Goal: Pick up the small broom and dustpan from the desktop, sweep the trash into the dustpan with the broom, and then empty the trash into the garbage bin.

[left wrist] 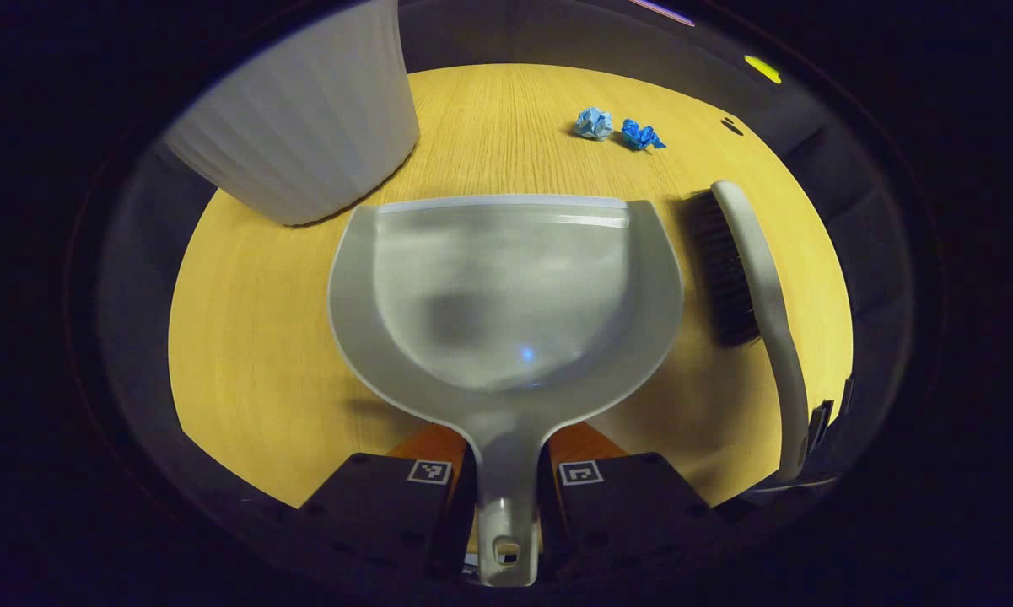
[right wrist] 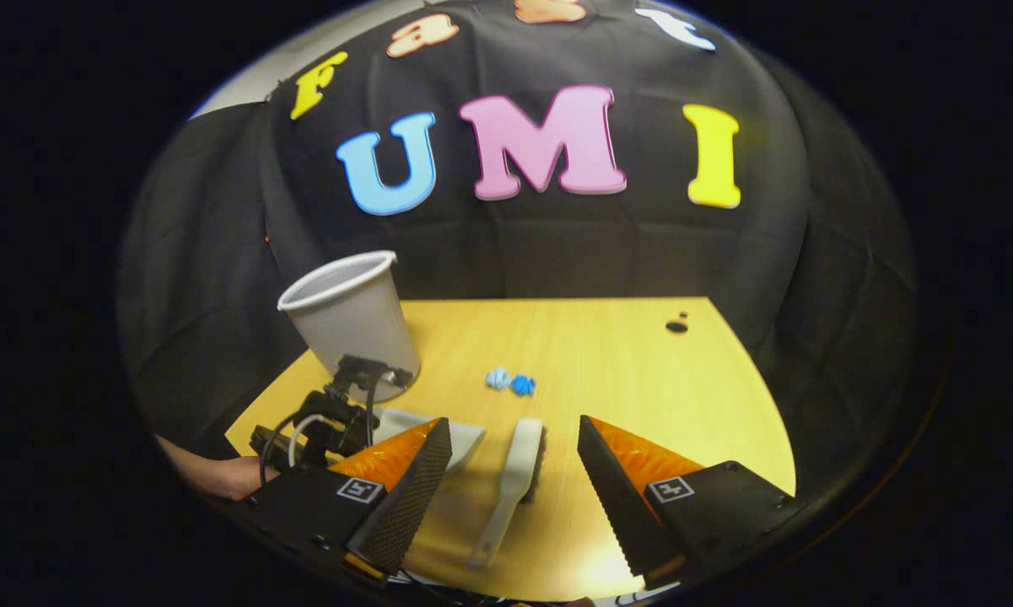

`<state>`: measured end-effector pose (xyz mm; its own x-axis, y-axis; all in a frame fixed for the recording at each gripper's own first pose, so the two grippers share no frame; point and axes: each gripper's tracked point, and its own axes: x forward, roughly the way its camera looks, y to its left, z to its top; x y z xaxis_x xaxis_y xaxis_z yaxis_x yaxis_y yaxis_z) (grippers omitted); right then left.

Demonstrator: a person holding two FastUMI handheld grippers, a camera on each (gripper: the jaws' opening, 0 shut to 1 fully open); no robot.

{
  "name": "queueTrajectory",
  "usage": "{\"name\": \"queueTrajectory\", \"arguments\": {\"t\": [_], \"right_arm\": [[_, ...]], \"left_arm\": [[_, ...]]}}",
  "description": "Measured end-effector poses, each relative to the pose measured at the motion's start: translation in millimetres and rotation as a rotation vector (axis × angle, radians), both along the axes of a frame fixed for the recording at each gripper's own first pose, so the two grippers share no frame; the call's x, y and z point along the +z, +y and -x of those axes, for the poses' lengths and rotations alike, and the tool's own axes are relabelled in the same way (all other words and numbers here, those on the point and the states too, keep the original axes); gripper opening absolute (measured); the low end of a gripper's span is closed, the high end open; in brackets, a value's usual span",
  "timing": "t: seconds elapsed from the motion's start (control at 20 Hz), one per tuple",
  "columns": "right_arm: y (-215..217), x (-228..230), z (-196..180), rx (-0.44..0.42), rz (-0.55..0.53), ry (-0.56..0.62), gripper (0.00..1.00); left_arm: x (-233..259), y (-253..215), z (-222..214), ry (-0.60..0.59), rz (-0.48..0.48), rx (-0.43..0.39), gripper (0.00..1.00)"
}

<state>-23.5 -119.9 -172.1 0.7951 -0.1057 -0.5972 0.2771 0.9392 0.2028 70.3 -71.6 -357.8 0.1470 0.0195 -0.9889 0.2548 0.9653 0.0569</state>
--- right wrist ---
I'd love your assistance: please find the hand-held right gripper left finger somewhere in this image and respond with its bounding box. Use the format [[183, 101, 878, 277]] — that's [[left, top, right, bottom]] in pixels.
[[240, 416, 454, 583]]

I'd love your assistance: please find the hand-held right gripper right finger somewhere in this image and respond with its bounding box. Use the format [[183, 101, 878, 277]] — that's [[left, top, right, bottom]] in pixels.
[[577, 415, 798, 591]]

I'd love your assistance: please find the white dustpan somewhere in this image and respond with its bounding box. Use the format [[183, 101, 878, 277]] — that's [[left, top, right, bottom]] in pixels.
[[371, 407, 487, 473]]

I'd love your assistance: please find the grey garbage bin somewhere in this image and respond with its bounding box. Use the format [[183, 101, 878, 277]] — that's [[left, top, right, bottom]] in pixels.
[[277, 250, 423, 401]]

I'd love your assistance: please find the small white broom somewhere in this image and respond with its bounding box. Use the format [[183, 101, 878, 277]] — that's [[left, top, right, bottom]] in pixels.
[[468, 417, 547, 567]]

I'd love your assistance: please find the wooden desktop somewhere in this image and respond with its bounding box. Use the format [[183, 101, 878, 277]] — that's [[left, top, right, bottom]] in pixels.
[[224, 295, 798, 604]]

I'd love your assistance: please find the white cable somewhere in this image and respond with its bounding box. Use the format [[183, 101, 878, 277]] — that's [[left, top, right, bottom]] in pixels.
[[288, 413, 331, 466]]

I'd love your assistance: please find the black cable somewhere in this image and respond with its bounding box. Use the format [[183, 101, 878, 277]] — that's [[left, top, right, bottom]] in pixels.
[[258, 411, 304, 488]]

